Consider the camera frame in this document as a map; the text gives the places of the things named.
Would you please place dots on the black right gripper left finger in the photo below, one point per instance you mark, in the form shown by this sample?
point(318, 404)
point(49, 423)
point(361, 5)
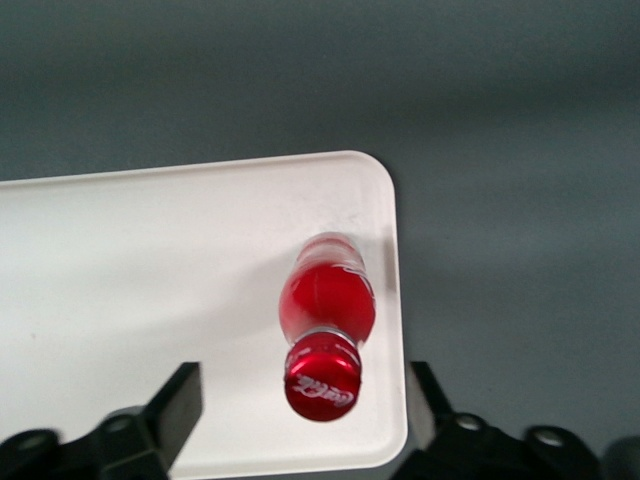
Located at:
point(145, 440)

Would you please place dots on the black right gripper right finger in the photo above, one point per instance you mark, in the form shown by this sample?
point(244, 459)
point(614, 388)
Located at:
point(465, 445)

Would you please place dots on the red coke bottle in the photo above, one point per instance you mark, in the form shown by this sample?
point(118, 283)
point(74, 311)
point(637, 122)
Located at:
point(327, 320)

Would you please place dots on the beige plastic tray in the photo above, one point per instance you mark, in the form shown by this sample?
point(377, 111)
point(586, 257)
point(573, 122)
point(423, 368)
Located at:
point(150, 275)

